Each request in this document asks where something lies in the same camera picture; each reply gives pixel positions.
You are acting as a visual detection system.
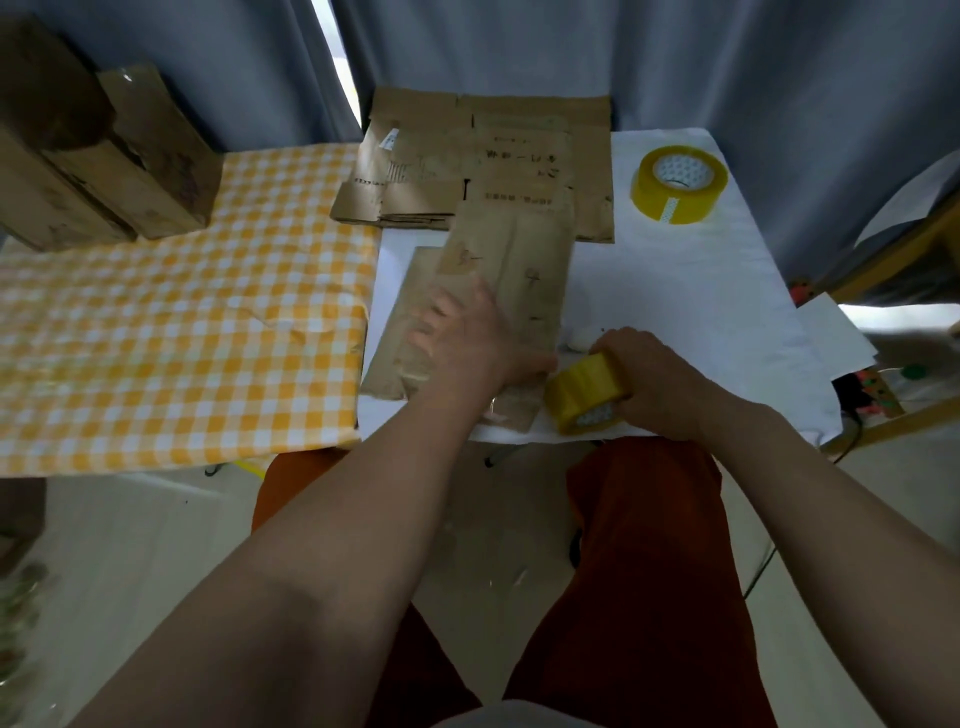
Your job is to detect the dark brown cardboard box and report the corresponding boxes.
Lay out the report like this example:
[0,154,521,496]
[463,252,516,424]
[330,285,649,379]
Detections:
[0,13,138,254]

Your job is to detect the person's right hand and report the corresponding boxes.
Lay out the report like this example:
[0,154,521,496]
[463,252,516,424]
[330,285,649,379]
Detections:
[588,327,742,444]

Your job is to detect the yellow packing tape roll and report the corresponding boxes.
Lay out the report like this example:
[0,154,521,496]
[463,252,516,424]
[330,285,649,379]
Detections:
[543,351,633,437]
[630,144,730,226]

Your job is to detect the taped brown cardboard box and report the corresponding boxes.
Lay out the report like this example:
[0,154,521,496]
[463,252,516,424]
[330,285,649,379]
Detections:
[41,63,224,242]

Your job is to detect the person's right forearm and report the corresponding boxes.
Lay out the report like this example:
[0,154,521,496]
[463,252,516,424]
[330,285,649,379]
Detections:
[701,401,960,728]

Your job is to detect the person's orange trousers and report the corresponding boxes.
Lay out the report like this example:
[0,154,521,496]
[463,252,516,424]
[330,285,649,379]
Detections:
[251,436,779,728]

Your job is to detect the person's left hand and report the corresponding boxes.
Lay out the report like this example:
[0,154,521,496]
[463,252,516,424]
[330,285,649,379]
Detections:
[408,276,561,408]

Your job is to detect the white paper sheet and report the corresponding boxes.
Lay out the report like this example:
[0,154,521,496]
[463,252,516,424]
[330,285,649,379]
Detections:
[795,291,880,385]

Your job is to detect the white table cover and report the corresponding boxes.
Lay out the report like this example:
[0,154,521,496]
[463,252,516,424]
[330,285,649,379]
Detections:
[355,127,846,448]

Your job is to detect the yellow checked tablecloth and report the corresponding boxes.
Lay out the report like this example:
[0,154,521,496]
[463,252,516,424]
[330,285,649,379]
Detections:
[0,142,384,479]

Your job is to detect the stack of flattened cardboard boxes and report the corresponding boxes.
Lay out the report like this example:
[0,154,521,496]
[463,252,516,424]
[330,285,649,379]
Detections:
[330,85,617,245]

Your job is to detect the wooden frame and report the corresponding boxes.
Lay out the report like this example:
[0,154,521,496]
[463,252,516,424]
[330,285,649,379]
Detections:
[821,191,960,456]

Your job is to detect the person's left forearm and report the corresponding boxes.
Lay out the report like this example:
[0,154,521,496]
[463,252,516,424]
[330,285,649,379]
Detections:
[71,378,526,728]

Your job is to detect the grey curtain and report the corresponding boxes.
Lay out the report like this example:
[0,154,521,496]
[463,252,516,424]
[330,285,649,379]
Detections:
[0,0,363,153]
[330,0,960,290]

